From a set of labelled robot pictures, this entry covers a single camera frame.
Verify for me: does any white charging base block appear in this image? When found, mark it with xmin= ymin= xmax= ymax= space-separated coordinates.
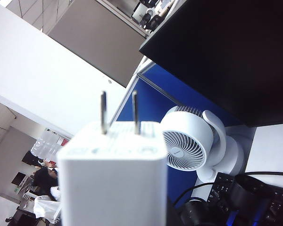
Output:
xmin=56 ymin=90 xmax=168 ymax=226

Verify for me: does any blue office partition panel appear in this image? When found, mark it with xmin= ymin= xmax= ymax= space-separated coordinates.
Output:
xmin=109 ymin=63 xmax=241 ymax=208

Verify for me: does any white desk fan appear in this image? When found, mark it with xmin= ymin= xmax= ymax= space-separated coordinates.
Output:
xmin=159 ymin=105 xmax=245 ymax=203

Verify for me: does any black ASUS monitor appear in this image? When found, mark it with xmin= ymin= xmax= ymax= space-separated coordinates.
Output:
xmin=139 ymin=0 xmax=283 ymax=128

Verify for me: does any clear plastic water bottles pack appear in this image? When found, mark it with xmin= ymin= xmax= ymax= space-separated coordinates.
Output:
xmin=30 ymin=130 xmax=60 ymax=161

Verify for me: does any black keyboard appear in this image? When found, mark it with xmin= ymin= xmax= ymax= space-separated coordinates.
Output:
xmin=206 ymin=171 xmax=283 ymax=226

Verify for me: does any person in white shirt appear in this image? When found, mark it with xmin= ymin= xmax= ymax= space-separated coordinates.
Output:
xmin=33 ymin=166 xmax=62 ymax=224

